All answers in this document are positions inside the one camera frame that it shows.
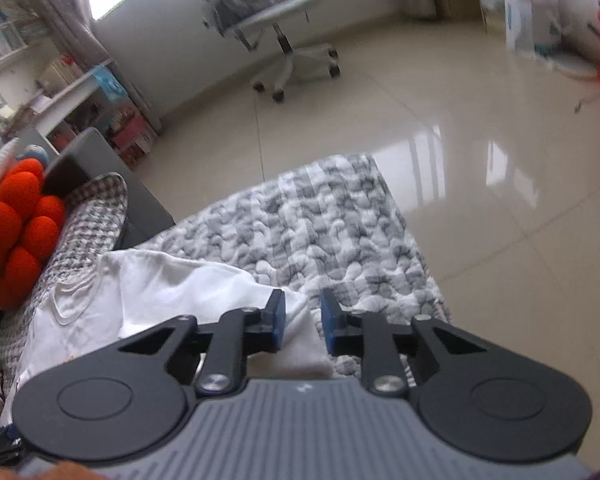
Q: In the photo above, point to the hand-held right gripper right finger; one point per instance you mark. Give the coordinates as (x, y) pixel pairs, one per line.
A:
(328, 325)

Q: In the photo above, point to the blue plush toy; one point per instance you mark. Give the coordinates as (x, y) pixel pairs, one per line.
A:
(32, 152)

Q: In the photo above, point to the grey curtain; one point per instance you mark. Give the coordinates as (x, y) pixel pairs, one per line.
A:
(65, 10)

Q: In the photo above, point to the orange pumpkin cushion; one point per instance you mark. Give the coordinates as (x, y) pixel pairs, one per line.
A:
(15, 230)

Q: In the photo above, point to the blue printed bag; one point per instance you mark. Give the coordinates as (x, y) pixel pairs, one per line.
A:
(110, 85)

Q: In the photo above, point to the grey checked quilted blanket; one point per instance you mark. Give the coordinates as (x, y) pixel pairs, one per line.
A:
(320, 220)

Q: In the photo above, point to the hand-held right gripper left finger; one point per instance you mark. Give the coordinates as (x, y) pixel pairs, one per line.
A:
(279, 322)

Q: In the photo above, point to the white bookshelf with books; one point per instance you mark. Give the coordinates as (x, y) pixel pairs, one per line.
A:
(20, 85)

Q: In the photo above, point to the white bear print shirt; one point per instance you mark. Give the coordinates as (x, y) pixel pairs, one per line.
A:
(180, 290)

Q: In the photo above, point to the grey sofa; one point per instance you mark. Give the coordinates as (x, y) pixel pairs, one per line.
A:
(90, 155)

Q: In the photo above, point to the white office chair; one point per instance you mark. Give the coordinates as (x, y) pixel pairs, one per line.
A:
(280, 20)

